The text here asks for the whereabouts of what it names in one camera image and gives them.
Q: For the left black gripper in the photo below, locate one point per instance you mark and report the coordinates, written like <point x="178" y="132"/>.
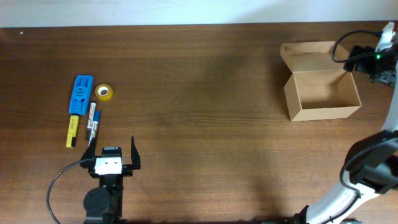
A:
<point x="127" y="169"/>

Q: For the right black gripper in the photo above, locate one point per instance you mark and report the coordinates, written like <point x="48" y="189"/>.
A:
<point x="362" y="65"/>

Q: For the blue whiteboard marker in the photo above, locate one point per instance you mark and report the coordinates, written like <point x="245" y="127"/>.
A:
<point x="94" y="126"/>

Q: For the black whiteboard marker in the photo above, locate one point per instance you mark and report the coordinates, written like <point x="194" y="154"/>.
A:
<point x="90" y="120"/>

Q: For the cardboard box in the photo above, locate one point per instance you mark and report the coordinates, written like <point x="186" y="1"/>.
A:
<point x="318" y="88"/>

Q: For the blue whiteboard duster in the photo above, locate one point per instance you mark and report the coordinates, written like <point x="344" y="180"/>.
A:
<point x="81" y="92"/>

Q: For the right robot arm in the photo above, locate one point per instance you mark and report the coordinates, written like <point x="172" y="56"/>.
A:
<point x="370" y="170"/>

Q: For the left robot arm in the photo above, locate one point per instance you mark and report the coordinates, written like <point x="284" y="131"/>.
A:
<point x="104" y="204"/>

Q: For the yellow highlighter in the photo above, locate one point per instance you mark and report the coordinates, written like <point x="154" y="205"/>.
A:
<point x="72" y="131"/>

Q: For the yellow tape roll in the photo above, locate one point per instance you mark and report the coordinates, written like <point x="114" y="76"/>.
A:
<point x="104" y="92"/>

